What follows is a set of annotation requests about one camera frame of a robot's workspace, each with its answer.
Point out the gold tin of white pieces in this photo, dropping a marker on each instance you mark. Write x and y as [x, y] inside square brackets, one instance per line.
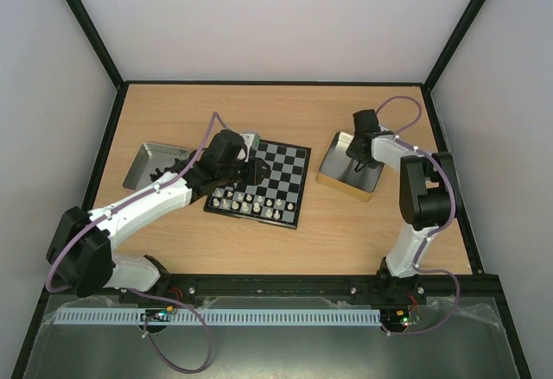
[340, 172]

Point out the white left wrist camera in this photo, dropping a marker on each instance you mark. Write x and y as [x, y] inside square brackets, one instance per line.
[251, 139]

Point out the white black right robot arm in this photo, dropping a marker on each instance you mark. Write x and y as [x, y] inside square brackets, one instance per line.
[427, 199]

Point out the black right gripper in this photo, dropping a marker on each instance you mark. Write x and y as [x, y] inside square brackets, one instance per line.
[358, 154]

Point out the black cage frame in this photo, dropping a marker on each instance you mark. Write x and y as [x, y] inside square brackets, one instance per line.
[86, 29]

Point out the silver tray of black pieces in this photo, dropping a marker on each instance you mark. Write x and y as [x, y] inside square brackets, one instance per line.
[150, 158]

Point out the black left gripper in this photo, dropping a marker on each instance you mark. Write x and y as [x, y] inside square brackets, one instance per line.
[254, 177]

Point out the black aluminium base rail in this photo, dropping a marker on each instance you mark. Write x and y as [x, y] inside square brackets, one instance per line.
[373, 290]

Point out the black chess piece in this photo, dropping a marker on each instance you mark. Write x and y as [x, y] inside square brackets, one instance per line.
[158, 173]

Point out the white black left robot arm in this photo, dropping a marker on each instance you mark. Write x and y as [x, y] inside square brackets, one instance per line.
[83, 248]

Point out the black white chess board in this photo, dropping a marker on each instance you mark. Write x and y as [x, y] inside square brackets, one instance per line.
[288, 176]

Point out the light blue cable duct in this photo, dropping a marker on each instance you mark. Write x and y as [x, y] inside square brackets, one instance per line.
[220, 317]

